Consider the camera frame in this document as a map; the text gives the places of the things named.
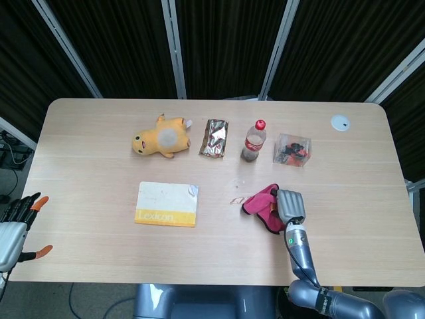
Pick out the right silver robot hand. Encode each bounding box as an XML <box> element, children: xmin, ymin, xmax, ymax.
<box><xmin>270</xmin><ymin>187</ymin><xmax>307</xmax><ymax>225</ymax></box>

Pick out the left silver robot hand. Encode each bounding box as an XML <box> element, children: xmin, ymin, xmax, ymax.
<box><xmin>0</xmin><ymin>191</ymin><xmax>54</xmax><ymax>272</ymax></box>

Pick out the pink microfibre cloth black trim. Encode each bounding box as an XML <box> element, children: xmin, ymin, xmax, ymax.
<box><xmin>241</xmin><ymin>183</ymin><xmax>287</xmax><ymax>235</ymax></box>

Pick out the clear plastic box of capsules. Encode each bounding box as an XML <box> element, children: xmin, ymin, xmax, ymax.
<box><xmin>272</xmin><ymin>133</ymin><xmax>313</xmax><ymax>168</ymax></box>

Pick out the cola bottle with red cap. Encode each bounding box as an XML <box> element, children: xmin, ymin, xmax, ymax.
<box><xmin>240</xmin><ymin>119</ymin><xmax>268</xmax><ymax>163</ymax></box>

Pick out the crumpled gold foil snack packet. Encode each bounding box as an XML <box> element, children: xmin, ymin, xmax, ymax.
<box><xmin>199</xmin><ymin>118</ymin><xmax>230</xmax><ymax>158</ymax></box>

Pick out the white yellow Lexicon book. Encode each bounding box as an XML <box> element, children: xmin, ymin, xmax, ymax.
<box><xmin>134</xmin><ymin>181</ymin><xmax>201</xmax><ymax>229</ymax></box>

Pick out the grey robot torso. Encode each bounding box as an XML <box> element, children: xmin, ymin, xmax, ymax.
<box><xmin>132</xmin><ymin>282</ymin><xmax>277</xmax><ymax>319</ymax></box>

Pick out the yellow plush toy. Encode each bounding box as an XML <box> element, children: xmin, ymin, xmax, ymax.
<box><xmin>131</xmin><ymin>113</ymin><xmax>194</xmax><ymax>160</ymax></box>

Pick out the black floor equipment with cables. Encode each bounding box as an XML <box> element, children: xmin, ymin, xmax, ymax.
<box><xmin>0</xmin><ymin>130</ymin><xmax>35</xmax><ymax>173</ymax></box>

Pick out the white round cable grommet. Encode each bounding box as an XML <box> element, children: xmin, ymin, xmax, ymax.
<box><xmin>330</xmin><ymin>114</ymin><xmax>352</xmax><ymax>131</ymax></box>

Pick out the white partition post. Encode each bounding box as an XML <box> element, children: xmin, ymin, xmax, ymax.
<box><xmin>31</xmin><ymin>0</ymin><xmax>103</xmax><ymax>99</ymax></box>
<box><xmin>363</xmin><ymin>36</ymin><xmax>425</xmax><ymax>104</ymax></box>
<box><xmin>260</xmin><ymin>0</ymin><xmax>301</xmax><ymax>100</ymax></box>
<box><xmin>161</xmin><ymin>0</ymin><xmax>187</xmax><ymax>100</ymax></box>

